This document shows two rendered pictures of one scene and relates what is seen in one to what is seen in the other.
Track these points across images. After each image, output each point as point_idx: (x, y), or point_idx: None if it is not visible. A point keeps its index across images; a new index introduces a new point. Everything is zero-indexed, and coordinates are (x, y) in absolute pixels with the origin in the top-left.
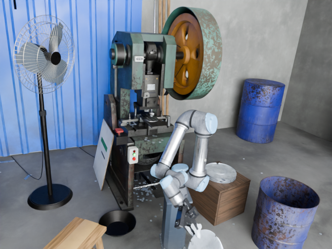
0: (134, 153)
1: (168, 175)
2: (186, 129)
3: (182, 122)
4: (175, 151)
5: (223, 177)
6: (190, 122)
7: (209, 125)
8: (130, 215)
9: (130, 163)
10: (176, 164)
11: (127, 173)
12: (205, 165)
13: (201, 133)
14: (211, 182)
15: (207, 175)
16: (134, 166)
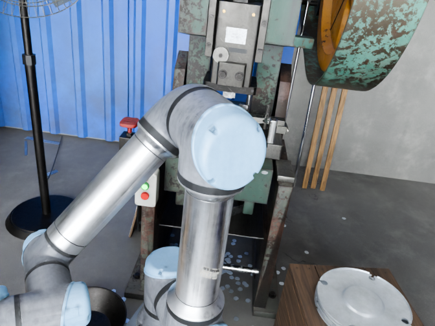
0: (144, 184)
1: (29, 281)
2: (162, 151)
3: (147, 122)
4: (96, 213)
5: (356, 325)
6: (167, 126)
7: (200, 154)
8: (123, 312)
9: (137, 204)
10: (169, 248)
11: (136, 222)
12: (209, 291)
13: (183, 177)
14: (318, 324)
15: (318, 299)
16: (154, 213)
